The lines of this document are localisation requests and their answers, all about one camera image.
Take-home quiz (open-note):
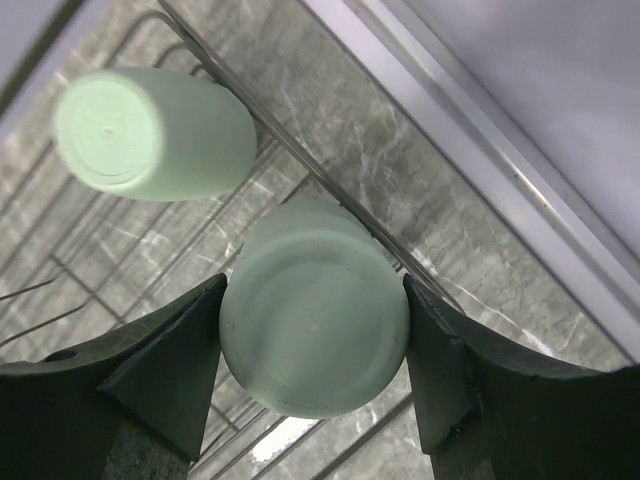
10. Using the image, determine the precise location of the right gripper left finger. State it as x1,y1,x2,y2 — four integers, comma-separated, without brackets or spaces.
1,274,227,479

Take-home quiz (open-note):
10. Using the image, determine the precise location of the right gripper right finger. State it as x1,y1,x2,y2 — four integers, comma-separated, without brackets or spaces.
403,276,639,479

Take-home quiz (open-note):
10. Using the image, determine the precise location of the tall green plastic cup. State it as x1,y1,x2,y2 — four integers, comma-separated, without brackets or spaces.
219,200,410,419

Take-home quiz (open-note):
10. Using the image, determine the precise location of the small light green cup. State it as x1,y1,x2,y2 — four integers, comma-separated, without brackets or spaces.
53,67,258,202

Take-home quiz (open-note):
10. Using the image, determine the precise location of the black wire dish rack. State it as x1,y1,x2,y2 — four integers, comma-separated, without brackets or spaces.
0,0,481,480

